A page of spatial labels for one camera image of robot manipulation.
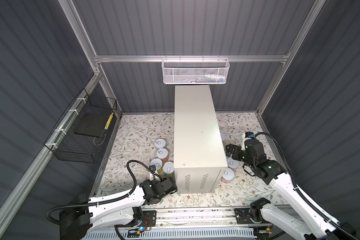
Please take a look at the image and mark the pink label can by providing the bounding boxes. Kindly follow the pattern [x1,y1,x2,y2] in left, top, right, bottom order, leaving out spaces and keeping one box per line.
[221,168,235,183]
[227,157,240,172]

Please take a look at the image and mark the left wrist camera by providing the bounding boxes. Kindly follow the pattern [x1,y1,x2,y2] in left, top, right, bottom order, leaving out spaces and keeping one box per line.
[149,165,157,181]

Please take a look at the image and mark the right black corrugated cable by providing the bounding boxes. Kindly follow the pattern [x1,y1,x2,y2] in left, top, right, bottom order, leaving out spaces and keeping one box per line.
[253,131,358,240]

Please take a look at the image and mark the yellow label can left front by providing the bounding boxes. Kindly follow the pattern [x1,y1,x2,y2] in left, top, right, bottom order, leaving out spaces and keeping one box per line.
[162,162,175,178]

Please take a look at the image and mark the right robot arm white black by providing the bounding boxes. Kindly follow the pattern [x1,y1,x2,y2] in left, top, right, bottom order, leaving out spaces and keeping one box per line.
[225,138,357,240]

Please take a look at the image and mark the can left middle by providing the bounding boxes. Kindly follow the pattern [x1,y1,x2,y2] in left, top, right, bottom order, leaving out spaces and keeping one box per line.
[150,158,163,175]

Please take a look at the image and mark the white metal cabinet counter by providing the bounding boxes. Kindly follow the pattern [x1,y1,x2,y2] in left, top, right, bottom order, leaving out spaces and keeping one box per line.
[174,85,228,194]

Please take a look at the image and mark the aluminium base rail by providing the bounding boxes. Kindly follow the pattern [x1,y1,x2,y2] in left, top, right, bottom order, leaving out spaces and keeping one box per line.
[68,205,328,240]

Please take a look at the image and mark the pink label can front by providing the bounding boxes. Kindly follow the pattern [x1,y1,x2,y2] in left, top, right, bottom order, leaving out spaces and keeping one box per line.
[221,168,235,183]

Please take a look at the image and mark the yellow can right rear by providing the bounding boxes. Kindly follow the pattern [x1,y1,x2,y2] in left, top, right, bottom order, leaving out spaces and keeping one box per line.
[220,133,227,142]

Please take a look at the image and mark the yellow marker pen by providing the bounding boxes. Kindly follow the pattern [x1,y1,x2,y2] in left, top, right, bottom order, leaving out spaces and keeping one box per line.
[104,113,114,130]

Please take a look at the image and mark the white wire mesh basket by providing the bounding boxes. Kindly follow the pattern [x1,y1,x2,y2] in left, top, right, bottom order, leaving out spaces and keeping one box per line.
[161,57,230,85]

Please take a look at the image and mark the floral patterned mat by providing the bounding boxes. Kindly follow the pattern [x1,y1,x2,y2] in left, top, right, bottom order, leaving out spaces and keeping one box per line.
[94,112,287,209]

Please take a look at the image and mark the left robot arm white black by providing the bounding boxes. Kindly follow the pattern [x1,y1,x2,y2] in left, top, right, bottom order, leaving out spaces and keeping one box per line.
[59,178,178,240]

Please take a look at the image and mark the black wire wall basket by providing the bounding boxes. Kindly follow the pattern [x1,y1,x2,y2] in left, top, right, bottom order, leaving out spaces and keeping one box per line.
[45,90,118,164]

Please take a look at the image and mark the orange can left side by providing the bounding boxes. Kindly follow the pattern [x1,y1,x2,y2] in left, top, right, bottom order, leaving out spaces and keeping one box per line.
[156,148,169,164]

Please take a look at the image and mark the tubes in white basket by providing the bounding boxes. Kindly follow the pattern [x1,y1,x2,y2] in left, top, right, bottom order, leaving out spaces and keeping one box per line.
[184,74,226,84]

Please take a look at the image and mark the can left rear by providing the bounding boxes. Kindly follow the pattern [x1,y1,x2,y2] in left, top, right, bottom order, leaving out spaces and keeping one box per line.
[154,138,167,150]

